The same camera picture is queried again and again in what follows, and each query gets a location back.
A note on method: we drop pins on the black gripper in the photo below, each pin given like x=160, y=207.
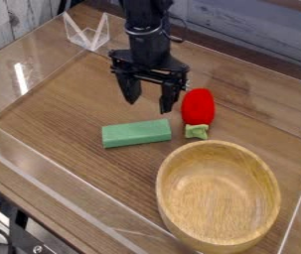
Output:
x=148, y=61

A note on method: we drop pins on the green rectangular block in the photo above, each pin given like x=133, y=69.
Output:
x=136, y=133

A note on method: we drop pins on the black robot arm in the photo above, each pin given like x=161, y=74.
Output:
x=147, y=13

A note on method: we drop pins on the brown wooden bowl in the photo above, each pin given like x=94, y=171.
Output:
x=219, y=196

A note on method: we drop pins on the red plush strawberry toy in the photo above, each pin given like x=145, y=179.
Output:
x=199, y=113

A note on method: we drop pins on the clear acrylic tray wall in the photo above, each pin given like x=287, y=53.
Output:
x=96, y=223

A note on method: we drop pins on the black table frame bracket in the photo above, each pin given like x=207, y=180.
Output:
x=18, y=240

